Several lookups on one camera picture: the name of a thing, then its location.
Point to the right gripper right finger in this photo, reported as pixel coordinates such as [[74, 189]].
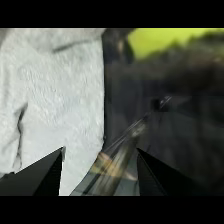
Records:
[[160, 180]]

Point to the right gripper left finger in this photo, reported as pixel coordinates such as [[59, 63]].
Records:
[[40, 176]]

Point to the light grey garment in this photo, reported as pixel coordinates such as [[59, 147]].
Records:
[[60, 93]]

